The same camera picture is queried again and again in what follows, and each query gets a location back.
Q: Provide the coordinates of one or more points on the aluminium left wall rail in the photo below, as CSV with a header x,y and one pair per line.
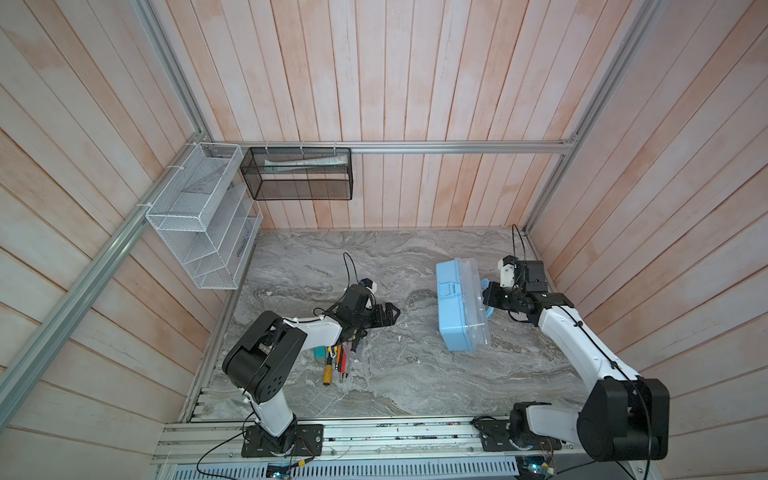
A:
x,y
38,353

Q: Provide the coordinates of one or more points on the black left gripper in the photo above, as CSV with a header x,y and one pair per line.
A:
x,y
379,320

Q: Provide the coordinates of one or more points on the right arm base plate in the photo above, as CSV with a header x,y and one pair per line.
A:
x,y
495,436

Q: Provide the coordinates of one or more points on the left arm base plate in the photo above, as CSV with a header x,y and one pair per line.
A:
x,y
302,440

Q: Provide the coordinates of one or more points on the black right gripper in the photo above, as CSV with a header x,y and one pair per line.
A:
x,y
489,293

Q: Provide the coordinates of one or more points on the aluminium corner post left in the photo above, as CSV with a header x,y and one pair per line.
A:
x,y
152,25

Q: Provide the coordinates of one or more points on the aluminium horizontal back rail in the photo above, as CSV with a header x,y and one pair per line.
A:
x,y
417,147

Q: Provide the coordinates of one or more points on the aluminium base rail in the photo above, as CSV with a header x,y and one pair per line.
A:
x,y
386,438

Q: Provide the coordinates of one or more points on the teal flat tool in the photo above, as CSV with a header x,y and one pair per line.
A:
x,y
320,354

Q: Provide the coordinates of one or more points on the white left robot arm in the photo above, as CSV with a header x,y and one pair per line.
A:
x,y
260,361

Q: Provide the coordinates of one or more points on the white wire mesh shelf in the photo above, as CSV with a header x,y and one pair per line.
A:
x,y
206,218

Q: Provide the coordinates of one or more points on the blue plastic tool box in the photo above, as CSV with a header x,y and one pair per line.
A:
x,y
462,315

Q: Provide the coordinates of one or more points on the aluminium corner post right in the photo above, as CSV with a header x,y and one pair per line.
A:
x,y
638,30

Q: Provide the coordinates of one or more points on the red handle screwdriver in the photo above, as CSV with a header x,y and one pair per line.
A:
x,y
343,374

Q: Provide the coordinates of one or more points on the black wire mesh basket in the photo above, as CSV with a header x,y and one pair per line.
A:
x,y
298,173

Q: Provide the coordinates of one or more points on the aluminium corner post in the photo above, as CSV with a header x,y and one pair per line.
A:
x,y
638,30
152,25

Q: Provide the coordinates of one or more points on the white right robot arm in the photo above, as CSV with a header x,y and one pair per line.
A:
x,y
625,417

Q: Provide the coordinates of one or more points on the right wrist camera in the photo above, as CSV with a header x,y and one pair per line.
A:
x,y
512,271

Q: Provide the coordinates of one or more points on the orange handle tool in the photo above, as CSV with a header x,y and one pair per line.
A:
x,y
339,357

